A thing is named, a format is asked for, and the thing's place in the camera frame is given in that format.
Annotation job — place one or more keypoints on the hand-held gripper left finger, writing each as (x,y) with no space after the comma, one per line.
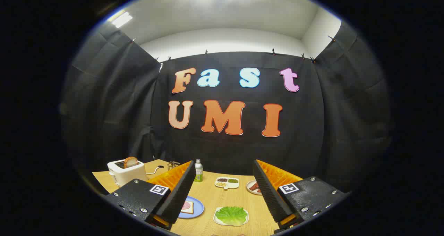
(180,197)

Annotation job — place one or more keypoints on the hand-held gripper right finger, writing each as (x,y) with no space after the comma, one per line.
(269,194)

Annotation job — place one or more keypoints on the green lettuce leaf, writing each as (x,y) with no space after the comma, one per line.
(230,215)

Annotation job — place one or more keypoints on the toasted bread slice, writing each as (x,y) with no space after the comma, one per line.
(130,162)

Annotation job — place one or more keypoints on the pink ham slice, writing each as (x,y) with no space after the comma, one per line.
(186,205)

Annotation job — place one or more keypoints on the white bread slice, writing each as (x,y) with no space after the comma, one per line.
(189,211)

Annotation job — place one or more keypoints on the red-brown meat piece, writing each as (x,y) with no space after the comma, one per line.
(254,186)

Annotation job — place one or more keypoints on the white oval plate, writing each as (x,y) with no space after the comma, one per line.
(249,190)

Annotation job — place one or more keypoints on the blue round plate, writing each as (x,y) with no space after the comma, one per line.
(197,208)

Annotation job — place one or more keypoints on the metal bottle with green label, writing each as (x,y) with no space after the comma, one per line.
(198,173)

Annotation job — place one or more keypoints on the pile of green beans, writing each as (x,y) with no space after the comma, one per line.
(233,180)

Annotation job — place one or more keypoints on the white square plate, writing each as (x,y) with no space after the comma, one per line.
(215,219)

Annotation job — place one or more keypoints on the white divided dish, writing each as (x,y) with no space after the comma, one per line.
(227,186)

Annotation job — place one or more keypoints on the pile of yellow beans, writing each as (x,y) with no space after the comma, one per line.
(221,184)

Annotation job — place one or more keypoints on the pile of dark beans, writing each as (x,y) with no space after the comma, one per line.
(222,180)

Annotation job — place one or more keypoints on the white toaster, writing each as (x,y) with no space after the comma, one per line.
(128,175)

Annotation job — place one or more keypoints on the black backdrop cloth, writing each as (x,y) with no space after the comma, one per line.
(312,125)

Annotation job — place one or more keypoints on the small ceiling light panel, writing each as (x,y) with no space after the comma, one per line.
(121,19)

